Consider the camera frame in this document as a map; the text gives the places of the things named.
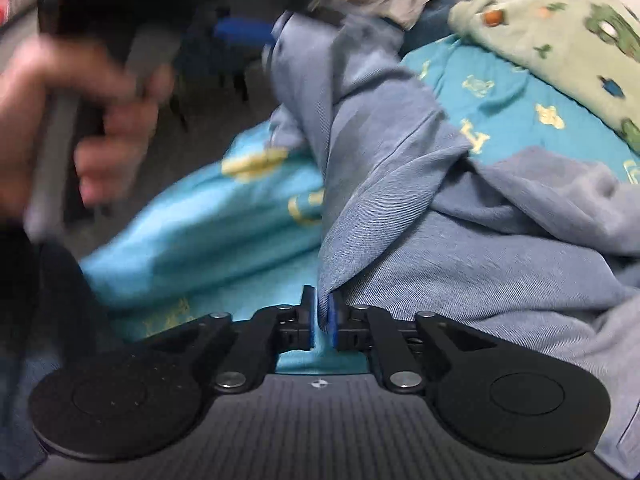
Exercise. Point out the person's left hand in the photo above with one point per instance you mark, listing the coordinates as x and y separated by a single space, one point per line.
107 165

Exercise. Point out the teal patterned bed sheet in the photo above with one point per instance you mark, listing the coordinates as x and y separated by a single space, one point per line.
216 241

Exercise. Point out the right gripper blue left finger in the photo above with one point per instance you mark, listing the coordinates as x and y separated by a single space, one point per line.
307 318

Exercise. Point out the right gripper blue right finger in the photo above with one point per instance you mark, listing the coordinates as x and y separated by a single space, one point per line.
336 318

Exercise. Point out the green cartoon fleece blanket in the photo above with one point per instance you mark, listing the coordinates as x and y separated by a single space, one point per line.
587 49

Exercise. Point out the blue denim jeans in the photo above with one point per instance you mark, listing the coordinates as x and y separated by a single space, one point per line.
539 249

